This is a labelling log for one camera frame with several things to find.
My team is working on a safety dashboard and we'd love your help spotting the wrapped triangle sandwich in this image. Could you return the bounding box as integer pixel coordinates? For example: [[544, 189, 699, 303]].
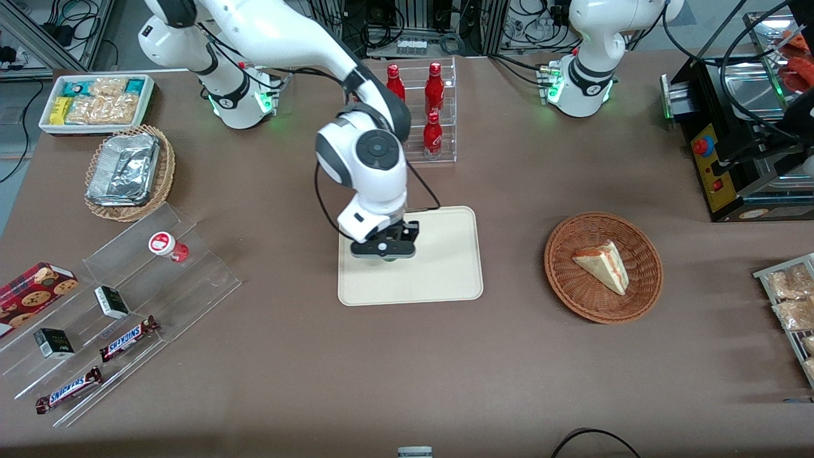
[[571, 240, 630, 296]]

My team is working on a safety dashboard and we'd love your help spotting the red plaid cookie box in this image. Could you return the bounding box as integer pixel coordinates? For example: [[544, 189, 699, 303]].
[[0, 262, 79, 339]]

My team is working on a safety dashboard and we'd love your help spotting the red cola bottle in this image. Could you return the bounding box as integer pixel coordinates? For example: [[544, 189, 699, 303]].
[[425, 62, 445, 116], [386, 64, 406, 102], [423, 111, 443, 160]]

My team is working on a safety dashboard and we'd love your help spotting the black machine with yellow panel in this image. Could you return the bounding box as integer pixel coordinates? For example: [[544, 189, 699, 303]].
[[660, 11, 814, 223]]

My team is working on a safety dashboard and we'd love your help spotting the clear bagged snack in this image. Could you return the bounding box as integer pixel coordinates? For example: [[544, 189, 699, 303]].
[[772, 298, 814, 331], [765, 264, 814, 300]]

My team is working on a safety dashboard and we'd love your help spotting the brown round wicker basket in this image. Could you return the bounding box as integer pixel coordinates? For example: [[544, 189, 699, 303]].
[[544, 212, 664, 325]]

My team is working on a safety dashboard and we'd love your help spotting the Snickers bar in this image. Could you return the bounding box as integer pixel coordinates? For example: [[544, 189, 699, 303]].
[[99, 316, 160, 363], [35, 367, 104, 415]]

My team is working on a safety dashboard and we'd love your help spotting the beige plastic tray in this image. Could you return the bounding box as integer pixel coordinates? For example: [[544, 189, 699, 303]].
[[338, 205, 484, 307]]

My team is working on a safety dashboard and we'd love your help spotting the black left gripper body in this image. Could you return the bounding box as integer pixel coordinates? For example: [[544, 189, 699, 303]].
[[750, 94, 814, 161]]

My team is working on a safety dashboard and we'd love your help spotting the clear acrylic stepped display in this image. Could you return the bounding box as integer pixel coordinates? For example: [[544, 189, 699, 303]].
[[0, 202, 242, 428]]

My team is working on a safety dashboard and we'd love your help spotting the red gum bottle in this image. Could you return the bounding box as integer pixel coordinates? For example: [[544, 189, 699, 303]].
[[148, 232, 190, 263]]

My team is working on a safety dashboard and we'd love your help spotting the light wicker basket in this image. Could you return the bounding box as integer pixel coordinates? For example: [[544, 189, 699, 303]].
[[85, 125, 176, 223]]

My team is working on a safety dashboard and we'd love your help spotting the grey wire rack tray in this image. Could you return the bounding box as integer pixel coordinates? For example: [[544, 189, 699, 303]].
[[753, 253, 814, 389]]

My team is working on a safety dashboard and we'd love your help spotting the white snack bin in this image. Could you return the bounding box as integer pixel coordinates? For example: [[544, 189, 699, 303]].
[[38, 74, 156, 137]]

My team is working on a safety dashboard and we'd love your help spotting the red orange object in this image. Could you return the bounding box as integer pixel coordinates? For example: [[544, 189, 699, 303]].
[[777, 29, 814, 96]]

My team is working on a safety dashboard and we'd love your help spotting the black looped cable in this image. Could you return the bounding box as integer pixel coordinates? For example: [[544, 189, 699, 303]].
[[550, 428, 643, 458]]

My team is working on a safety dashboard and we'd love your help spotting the silver foil tray stack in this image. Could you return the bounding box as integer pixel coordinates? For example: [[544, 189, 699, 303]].
[[86, 132, 160, 207]]

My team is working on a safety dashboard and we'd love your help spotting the clear acrylic bottle rack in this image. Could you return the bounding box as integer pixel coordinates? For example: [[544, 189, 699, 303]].
[[364, 56, 457, 164]]

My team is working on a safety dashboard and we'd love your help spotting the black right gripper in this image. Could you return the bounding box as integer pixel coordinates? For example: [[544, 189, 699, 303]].
[[350, 219, 420, 262]]

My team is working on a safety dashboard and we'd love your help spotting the clear rice cracker bag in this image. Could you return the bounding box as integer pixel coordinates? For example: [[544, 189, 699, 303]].
[[89, 78, 129, 97], [66, 94, 141, 125]]

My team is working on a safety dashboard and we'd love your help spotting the small black box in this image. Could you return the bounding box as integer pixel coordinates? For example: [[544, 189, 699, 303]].
[[33, 328, 75, 360], [94, 286, 130, 320]]

